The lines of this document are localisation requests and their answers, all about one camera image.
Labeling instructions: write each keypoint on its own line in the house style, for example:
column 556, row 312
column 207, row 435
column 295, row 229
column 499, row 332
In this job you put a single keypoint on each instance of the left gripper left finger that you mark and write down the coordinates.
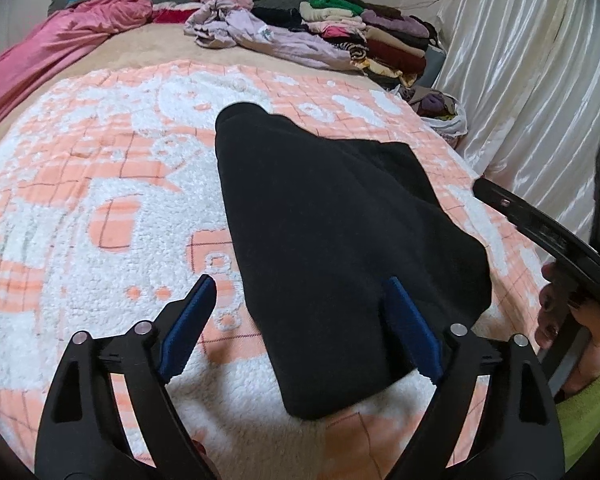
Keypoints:
column 81, row 434

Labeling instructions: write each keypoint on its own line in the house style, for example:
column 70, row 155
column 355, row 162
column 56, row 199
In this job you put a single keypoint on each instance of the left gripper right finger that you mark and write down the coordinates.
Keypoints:
column 518, row 434

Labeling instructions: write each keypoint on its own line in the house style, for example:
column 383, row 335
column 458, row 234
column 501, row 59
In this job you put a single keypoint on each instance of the black printed sweater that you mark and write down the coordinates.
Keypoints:
column 319, row 229

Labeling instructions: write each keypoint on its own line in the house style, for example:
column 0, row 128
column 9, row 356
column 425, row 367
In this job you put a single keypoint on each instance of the green sleeve forearm right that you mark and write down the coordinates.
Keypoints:
column 579, row 418

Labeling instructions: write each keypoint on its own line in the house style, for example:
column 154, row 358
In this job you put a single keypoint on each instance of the bag of clothes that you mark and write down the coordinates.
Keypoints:
column 439, row 111

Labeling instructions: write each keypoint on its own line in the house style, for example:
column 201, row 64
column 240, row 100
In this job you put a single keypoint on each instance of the stack of folded clothes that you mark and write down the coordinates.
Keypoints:
column 389, row 45

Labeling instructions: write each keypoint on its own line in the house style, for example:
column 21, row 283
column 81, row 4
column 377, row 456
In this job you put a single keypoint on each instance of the orange white patterned blanket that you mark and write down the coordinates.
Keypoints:
column 110, row 206

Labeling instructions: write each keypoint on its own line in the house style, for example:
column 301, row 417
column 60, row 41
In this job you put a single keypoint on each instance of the cream satin curtain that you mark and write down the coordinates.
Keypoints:
column 528, row 75

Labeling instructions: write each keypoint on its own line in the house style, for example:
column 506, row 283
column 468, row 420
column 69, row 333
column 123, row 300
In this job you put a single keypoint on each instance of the pink velvet quilt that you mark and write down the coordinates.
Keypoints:
column 61, row 40

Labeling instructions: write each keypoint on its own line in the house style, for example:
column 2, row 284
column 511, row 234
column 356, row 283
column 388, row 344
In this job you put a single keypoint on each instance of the beige bed sheet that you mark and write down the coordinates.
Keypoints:
column 155, row 44

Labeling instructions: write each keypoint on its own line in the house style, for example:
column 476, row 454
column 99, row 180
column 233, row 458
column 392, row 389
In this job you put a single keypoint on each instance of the red cloth near pillows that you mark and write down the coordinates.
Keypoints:
column 171, row 15

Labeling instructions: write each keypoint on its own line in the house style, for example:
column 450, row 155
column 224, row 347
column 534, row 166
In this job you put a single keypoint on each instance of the lilac crumpled garment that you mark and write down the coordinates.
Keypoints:
column 222, row 24

